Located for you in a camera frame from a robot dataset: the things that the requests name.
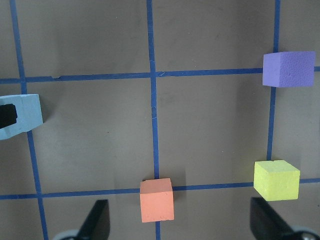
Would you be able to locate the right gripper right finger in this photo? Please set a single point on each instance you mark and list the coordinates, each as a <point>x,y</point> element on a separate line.
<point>266,224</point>

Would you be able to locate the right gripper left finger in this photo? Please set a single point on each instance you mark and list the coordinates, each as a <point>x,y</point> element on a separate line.
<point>97,224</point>

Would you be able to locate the near orange block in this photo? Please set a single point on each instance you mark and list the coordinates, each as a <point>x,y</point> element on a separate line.
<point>156,200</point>

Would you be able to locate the yellow foam block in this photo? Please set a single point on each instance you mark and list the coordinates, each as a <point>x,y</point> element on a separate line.
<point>276,180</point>

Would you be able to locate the light blue block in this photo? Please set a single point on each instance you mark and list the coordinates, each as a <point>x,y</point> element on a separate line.
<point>29,114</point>

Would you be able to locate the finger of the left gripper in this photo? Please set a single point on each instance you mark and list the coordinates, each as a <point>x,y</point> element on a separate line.
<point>8,115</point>

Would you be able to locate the right purple block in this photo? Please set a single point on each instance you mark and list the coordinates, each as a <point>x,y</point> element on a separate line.
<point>289,69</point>

